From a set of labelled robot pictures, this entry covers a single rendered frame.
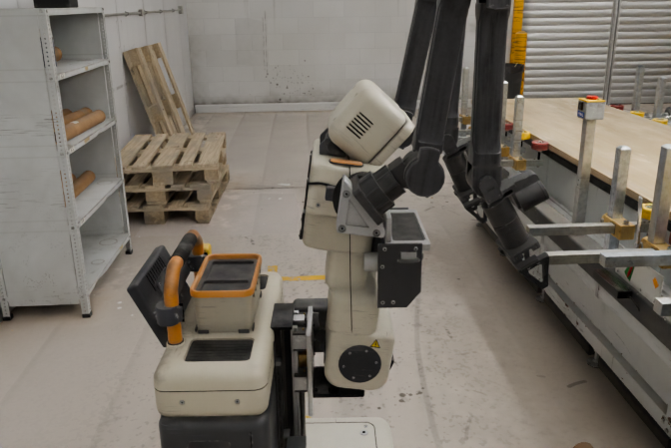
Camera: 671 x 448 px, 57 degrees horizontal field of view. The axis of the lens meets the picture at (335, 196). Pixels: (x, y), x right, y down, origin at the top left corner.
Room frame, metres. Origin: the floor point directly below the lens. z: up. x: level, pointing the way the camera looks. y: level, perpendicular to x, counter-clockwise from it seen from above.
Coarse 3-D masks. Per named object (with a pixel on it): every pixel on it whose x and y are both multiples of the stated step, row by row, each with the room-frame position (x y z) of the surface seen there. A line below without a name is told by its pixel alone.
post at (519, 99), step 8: (520, 96) 2.97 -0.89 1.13; (520, 104) 2.97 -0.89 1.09; (520, 112) 2.97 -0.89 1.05; (520, 120) 2.97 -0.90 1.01; (520, 128) 2.97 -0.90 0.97; (512, 136) 2.99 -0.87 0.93; (520, 136) 2.97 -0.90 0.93; (512, 144) 2.98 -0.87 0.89; (520, 144) 2.97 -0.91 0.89; (512, 152) 2.97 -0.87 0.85; (512, 168) 2.96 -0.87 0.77; (512, 176) 2.96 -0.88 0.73
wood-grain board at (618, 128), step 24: (528, 120) 3.55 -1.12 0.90; (552, 120) 3.54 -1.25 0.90; (576, 120) 3.53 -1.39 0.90; (600, 120) 3.52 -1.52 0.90; (624, 120) 3.52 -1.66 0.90; (648, 120) 3.51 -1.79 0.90; (552, 144) 2.93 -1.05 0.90; (576, 144) 2.92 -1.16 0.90; (600, 144) 2.91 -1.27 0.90; (624, 144) 2.91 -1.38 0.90; (648, 144) 2.90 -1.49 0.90; (600, 168) 2.47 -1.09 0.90; (648, 168) 2.46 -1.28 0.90; (648, 192) 2.13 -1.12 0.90
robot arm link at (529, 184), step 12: (480, 180) 1.18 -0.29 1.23; (492, 180) 1.18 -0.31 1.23; (504, 180) 1.24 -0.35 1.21; (516, 180) 1.21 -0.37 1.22; (528, 180) 1.20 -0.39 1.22; (492, 192) 1.18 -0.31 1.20; (504, 192) 1.19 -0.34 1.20; (516, 192) 1.20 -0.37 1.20; (528, 192) 1.19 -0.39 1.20; (540, 192) 1.19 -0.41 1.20; (528, 204) 1.19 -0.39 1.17
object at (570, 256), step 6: (552, 252) 1.68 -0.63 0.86; (558, 252) 1.68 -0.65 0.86; (564, 252) 1.68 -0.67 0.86; (570, 252) 1.68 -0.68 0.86; (576, 252) 1.68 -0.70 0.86; (582, 252) 1.68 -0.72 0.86; (588, 252) 1.68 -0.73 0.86; (594, 252) 1.68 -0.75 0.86; (552, 258) 1.66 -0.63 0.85; (558, 258) 1.66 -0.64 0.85; (564, 258) 1.66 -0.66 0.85; (570, 258) 1.66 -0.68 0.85; (576, 258) 1.67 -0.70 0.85; (582, 258) 1.67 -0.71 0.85; (588, 258) 1.67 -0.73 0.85; (594, 258) 1.67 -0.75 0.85
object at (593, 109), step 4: (580, 100) 2.26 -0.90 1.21; (584, 100) 2.23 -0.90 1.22; (588, 100) 2.21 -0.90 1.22; (592, 100) 2.22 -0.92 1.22; (596, 100) 2.22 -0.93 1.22; (600, 100) 2.21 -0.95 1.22; (604, 100) 2.21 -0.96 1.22; (584, 104) 2.22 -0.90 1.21; (588, 104) 2.21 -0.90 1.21; (592, 104) 2.21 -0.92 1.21; (596, 104) 2.21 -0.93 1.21; (600, 104) 2.21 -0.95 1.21; (604, 104) 2.21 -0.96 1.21; (584, 108) 2.22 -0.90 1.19; (588, 108) 2.21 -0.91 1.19; (592, 108) 2.21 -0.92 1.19; (596, 108) 2.21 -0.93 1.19; (600, 108) 2.21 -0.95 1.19; (604, 108) 2.21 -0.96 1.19; (584, 112) 2.21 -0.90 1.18; (588, 112) 2.21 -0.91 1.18; (592, 112) 2.21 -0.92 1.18; (596, 112) 2.21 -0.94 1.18; (600, 112) 2.21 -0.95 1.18; (584, 116) 2.21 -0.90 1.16; (588, 116) 2.21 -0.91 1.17; (592, 116) 2.21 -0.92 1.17; (596, 116) 2.21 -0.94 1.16; (600, 116) 2.21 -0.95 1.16
